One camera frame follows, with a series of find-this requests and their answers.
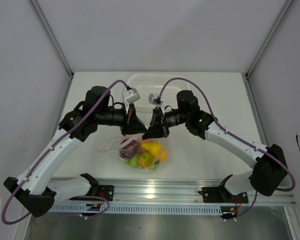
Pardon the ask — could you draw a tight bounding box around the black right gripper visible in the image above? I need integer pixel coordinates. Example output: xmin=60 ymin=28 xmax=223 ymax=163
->
xmin=142 ymin=106 xmax=189 ymax=140

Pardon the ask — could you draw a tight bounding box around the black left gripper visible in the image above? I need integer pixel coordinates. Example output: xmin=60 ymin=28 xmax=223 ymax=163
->
xmin=96 ymin=101 xmax=148 ymax=137

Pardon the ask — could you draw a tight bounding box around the yellow lemon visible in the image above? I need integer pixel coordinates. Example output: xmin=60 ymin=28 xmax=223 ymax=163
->
xmin=140 ymin=141 xmax=161 ymax=157

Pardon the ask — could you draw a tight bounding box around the dark red apple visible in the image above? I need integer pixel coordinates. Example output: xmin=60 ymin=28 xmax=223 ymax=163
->
xmin=119 ymin=140 xmax=140 ymax=160

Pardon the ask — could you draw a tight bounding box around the clear zip top bag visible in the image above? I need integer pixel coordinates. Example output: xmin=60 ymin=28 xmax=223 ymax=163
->
xmin=97 ymin=133 xmax=169 ymax=170

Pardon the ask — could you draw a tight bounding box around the orange yellow fruit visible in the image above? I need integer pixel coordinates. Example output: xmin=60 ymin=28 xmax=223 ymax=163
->
xmin=157 ymin=145 xmax=169 ymax=163

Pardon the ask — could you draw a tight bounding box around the yellow mango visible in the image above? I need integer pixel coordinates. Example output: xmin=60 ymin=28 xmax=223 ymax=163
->
xmin=138 ymin=152 xmax=155 ymax=169

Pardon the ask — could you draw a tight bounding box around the green apple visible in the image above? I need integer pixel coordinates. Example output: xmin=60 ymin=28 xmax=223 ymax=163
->
xmin=124 ymin=155 xmax=140 ymax=168

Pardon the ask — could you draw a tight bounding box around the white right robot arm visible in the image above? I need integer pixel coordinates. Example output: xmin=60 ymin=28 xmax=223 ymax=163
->
xmin=142 ymin=90 xmax=288 ymax=202

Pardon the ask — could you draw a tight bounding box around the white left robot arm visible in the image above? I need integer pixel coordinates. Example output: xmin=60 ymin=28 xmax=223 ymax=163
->
xmin=3 ymin=86 xmax=147 ymax=218

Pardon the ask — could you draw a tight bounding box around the white plastic basket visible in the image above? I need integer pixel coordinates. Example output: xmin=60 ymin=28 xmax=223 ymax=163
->
xmin=127 ymin=73 xmax=190 ymax=112

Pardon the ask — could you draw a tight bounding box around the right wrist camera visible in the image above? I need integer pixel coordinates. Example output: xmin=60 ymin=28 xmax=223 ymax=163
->
xmin=148 ymin=93 xmax=165 ymax=113

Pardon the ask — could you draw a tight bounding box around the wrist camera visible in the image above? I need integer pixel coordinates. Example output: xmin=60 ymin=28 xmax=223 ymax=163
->
xmin=148 ymin=93 xmax=165 ymax=113
xmin=122 ymin=88 xmax=141 ymax=108

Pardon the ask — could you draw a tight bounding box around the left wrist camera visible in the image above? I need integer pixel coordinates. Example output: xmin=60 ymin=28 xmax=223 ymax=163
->
xmin=122 ymin=88 xmax=141 ymax=108

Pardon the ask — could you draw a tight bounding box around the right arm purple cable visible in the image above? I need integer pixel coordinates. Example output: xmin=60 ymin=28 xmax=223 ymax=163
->
xmin=158 ymin=77 xmax=297 ymax=222

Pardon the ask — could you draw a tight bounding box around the aluminium mounting rail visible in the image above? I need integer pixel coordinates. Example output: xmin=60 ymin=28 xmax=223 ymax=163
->
xmin=97 ymin=178 xmax=296 ymax=207

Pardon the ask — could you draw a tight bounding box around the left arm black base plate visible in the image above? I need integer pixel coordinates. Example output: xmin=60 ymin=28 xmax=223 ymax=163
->
xmin=88 ymin=185 xmax=115 ymax=202

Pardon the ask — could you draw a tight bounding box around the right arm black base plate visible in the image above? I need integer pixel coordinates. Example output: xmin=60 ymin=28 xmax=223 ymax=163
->
xmin=198 ymin=186 xmax=249 ymax=204

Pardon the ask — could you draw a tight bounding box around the white slotted cable duct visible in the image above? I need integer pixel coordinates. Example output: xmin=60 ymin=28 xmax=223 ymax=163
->
xmin=49 ymin=203 xmax=223 ymax=216

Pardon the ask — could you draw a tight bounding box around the left aluminium frame post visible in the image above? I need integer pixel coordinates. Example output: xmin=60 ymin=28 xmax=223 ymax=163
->
xmin=27 ymin=0 xmax=74 ymax=79

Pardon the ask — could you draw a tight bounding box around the aluminium frame post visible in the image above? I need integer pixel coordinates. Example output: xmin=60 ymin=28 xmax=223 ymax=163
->
xmin=27 ymin=0 xmax=74 ymax=79
xmin=245 ymin=0 xmax=297 ymax=80

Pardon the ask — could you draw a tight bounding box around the right aluminium frame post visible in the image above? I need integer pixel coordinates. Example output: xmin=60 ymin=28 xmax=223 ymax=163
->
xmin=245 ymin=0 xmax=297 ymax=80

